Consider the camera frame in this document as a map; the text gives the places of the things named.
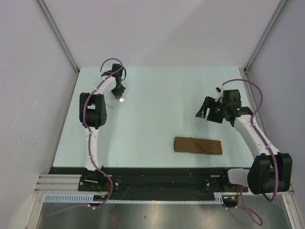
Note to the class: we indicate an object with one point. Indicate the spoon with wooden handle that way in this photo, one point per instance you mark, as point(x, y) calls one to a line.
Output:
point(109, 106)

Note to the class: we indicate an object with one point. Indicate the right aluminium frame post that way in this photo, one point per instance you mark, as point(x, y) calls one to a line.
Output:
point(266, 33)

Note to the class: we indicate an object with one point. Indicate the right side aluminium rail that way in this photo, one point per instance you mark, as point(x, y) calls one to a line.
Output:
point(253, 97)

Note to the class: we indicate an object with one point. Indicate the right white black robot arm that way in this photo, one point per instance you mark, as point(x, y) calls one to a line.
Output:
point(271, 170)

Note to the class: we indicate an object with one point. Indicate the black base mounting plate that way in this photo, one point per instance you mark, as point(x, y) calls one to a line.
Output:
point(152, 195)

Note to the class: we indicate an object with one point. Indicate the front aluminium rail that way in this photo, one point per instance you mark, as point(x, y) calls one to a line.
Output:
point(76, 183)

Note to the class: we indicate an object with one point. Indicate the left aluminium frame post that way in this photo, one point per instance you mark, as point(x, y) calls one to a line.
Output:
point(57, 34)

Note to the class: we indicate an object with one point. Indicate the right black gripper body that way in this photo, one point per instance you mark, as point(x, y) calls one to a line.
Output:
point(217, 112)

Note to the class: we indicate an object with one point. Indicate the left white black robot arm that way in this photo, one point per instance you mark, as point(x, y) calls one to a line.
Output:
point(93, 115)

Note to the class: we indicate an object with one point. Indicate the aluminium rail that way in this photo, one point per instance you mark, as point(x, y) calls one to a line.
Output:
point(253, 97)
point(76, 183)

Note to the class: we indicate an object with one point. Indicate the brown cloth napkin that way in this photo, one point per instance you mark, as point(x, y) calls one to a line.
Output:
point(197, 146)

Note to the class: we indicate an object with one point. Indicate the aluminium frame post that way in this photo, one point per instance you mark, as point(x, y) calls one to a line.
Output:
point(57, 34)
point(266, 33)

